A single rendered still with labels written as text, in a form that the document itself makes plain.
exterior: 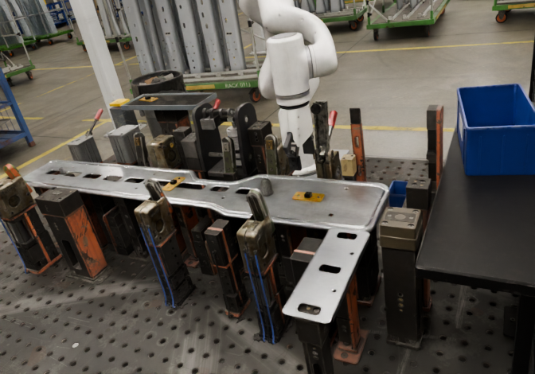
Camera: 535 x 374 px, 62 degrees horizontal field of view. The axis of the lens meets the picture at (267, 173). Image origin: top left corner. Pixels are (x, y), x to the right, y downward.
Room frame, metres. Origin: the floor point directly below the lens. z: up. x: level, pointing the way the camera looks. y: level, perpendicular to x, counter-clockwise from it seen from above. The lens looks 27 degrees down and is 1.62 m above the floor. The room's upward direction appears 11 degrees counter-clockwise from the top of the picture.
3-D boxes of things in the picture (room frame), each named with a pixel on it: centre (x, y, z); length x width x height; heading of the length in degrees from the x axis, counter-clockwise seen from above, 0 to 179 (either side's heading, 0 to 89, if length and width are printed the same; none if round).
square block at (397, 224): (0.79, -0.26, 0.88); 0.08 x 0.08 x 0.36; 59
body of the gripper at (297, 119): (1.05, -0.10, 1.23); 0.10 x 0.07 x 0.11; 149
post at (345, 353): (0.79, -0.12, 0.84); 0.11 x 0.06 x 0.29; 149
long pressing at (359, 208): (1.29, 0.32, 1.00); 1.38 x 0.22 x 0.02; 59
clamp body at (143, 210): (1.11, 0.34, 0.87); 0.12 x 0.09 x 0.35; 149
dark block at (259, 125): (1.35, 0.00, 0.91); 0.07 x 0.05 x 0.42; 149
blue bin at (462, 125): (1.06, -0.62, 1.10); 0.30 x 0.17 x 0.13; 159
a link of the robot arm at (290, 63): (1.05, -0.10, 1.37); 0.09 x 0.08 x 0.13; 88
